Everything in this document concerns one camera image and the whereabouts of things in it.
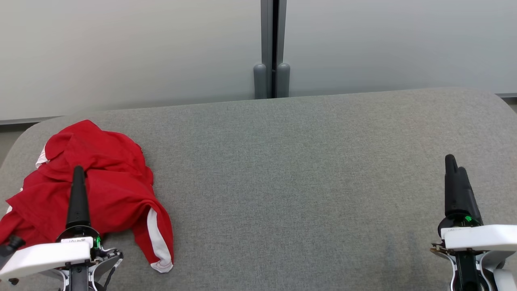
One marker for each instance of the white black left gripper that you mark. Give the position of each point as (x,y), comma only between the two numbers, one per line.
(44,256)

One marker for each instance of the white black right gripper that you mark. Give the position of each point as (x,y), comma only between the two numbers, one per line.
(480,237)

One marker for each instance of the red white basketball jersey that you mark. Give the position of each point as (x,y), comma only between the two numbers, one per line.
(109,182)

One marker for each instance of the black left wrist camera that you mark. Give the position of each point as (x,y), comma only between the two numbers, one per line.
(12,244)

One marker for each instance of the grey partition frame post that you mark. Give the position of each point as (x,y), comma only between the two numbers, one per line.
(265,32)

